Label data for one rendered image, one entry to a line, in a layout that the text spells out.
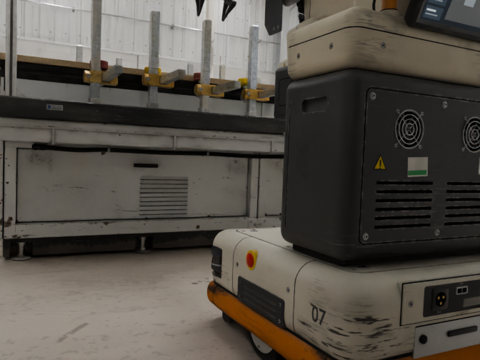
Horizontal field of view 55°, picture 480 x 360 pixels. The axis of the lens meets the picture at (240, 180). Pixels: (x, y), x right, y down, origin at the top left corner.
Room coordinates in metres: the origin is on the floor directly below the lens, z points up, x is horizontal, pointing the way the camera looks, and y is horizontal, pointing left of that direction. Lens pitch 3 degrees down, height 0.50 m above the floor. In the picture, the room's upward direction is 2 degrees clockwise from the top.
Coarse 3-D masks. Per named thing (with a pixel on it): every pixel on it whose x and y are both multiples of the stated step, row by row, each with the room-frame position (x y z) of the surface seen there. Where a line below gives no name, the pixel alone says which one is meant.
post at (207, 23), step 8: (208, 24) 2.18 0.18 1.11; (208, 32) 2.18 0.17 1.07; (208, 40) 2.18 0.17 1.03; (208, 48) 2.18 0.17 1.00; (208, 56) 2.18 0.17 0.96; (208, 64) 2.19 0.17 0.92; (208, 72) 2.19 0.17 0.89; (208, 80) 2.19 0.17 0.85; (200, 96) 2.20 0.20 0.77; (208, 96) 2.19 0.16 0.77; (200, 104) 2.20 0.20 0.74; (208, 104) 2.19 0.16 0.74
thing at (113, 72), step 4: (112, 68) 1.78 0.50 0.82; (116, 68) 1.75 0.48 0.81; (120, 68) 1.75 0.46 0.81; (104, 72) 1.92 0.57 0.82; (108, 72) 1.85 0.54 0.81; (112, 72) 1.78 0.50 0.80; (116, 72) 1.75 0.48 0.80; (120, 72) 1.75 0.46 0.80; (104, 76) 1.92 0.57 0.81; (108, 76) 1.85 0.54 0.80; (112, 76) 1.84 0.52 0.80; (116, 76) 1.84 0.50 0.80; (104, 80) 1.94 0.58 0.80; (108, 80) 1.94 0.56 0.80
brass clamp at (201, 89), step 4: (196, 84) 2.17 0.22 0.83; (200, 84) 2.18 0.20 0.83; (204, 84) 2.17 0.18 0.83; (208, 84) 2.18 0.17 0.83; (196, 88) 2.17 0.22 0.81; (200, 88) 2.16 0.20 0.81; (204, 88) 2.17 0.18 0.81; (208, 88) 2.18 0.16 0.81; (196, 92) 2.17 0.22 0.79; (200, 92) 2.17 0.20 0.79; (204, 92) 2.17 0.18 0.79; (208, 92) 2.18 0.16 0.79; (212, 96) 2.23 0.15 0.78; (216, 96) 2.22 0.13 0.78; (220, 96) 2.22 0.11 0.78
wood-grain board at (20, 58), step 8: (0, 56) 1.98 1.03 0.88; (24, 56) 2.02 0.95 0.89; (32, 56) 2.03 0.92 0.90; (48, 64) 2.06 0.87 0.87; (56, 64) 2.08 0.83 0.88; (64, 64) 2.09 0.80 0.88; (72, 64) 2.11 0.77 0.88; (80, 64) 2.12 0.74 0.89; (88, 64) 2.14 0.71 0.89; (128, 72) 2.22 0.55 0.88; (136, 72) 2.24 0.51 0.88; (184, 80) 2.36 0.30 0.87; (192, 80) 2.37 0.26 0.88; (216, 80) 2.43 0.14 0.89; (224, 80) 2.45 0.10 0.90; (232, 80) 2.47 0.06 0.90; (256, 88) 2.54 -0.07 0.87; (264, 88) 2.56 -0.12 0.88; (272, 88) 2.58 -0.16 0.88
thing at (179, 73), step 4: (172, 72) 1.92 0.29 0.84; (176, 72) 1.88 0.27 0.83; (180, 72) 1.86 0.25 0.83; (184, 72) 1.87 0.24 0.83; (164, 76) 2.02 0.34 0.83; (168, 76) 1.97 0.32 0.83; (172, 76) 1.92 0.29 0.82; (176, 76) 1.87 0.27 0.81; (180, 76) 1.87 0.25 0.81; (184, 76) 1.87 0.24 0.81; (160, 80) 2.07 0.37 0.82; (164, 80) 2.02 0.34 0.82; (168, 80) 1.97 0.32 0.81; (172, 80) 1.96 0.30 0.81; (176, 80) 1.96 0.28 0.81
